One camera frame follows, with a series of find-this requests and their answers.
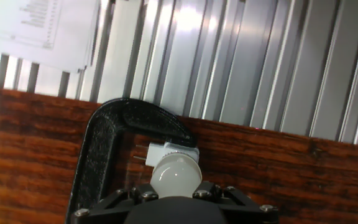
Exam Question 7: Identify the brown wooden board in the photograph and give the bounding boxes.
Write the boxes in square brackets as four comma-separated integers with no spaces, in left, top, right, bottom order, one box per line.
[0,85,358,224]

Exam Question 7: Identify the black C-clamp with steel screw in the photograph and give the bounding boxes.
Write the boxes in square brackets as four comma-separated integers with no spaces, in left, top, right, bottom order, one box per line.
[65,97,198,224]

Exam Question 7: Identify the white bulb socket adapter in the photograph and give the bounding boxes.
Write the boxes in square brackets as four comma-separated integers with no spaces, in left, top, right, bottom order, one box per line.
[144,141,200,169]

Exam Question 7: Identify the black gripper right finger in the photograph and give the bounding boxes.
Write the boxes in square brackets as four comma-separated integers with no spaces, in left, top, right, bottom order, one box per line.
[193,182,279,224]

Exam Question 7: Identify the white light bulb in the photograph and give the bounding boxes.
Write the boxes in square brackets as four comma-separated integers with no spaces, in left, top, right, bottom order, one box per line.
[150,154,203,198]

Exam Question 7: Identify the printed paper sheets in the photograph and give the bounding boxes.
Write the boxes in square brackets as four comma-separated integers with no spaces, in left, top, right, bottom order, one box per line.
[0,0,101,74]

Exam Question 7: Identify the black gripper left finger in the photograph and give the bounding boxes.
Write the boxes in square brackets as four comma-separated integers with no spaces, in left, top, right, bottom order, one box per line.
[70,183,160,224]

